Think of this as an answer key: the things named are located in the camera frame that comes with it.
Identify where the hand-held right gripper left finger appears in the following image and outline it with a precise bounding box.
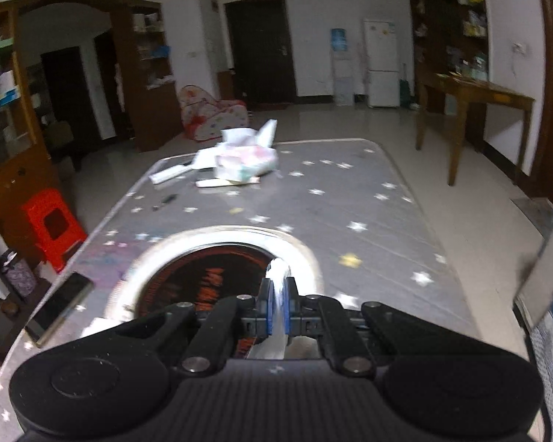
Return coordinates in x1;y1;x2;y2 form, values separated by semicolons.
115;278;274;376

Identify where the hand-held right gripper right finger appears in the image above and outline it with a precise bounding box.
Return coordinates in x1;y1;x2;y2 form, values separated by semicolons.
281;277;445;377

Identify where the white navy polka dot garment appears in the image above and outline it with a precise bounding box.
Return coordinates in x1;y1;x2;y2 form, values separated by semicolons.
246;258;300;361

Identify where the round built-in black cooktop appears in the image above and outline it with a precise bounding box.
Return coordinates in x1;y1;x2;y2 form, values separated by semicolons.
106;225;321;360

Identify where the grey star tablecloth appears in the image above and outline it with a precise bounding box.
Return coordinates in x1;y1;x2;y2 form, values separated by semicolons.
0;138;489;442

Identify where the white open box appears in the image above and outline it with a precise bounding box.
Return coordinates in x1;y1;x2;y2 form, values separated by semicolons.
191;127;259;170

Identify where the white remote control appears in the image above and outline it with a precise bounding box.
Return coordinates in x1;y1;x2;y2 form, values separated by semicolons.
148;163;199;185

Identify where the pink children's sofa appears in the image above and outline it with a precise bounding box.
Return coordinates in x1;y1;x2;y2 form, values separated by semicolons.
177;85;248;143

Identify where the black smartphone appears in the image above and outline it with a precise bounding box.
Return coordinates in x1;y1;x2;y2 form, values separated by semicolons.
25;271;94;346

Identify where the wooden open shelf unit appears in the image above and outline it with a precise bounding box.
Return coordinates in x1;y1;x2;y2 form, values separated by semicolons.
111;2;182;152

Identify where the water dispenser with blue bottle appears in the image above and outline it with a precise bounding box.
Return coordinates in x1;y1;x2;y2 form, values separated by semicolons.
329;28;355;106

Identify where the purple patterned container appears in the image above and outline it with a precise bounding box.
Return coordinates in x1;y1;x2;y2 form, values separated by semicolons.
0;249;38;299

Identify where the red plastic stool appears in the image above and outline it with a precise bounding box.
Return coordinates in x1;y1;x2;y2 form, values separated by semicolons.
21;188;88;273

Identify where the dark wooden door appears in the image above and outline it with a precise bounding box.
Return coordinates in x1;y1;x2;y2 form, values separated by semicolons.
223;0;298;106

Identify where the white refrigerator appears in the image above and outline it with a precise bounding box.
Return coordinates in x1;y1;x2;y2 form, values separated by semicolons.
362;18;401;108

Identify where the wooden glass display cabinet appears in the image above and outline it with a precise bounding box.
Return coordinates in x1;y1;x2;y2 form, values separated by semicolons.
0;2;74;259

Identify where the wooden side table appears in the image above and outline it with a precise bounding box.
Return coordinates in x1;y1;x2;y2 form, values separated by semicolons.
415;74;535;187

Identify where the dark wooden wall cabinet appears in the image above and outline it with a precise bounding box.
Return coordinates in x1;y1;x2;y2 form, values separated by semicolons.
408;0;489;116

